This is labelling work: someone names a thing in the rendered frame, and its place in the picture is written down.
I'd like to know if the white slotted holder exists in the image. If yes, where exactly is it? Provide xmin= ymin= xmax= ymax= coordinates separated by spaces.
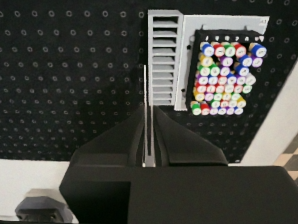
xmin=148 ymin=10 xmax=183 ymax=105

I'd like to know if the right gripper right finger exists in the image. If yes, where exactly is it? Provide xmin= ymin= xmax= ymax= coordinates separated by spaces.
xmin=153 ymin=105 xmax=229 ymax=167

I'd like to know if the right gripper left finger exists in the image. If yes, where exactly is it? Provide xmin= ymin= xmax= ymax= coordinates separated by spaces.
xmin=67 ymin=105 xmax=145 ymax=168

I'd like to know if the black vial rack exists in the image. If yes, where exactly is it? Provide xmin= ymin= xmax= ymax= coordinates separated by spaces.
xmin=185 ymin=29 xmax=264 ymax=113

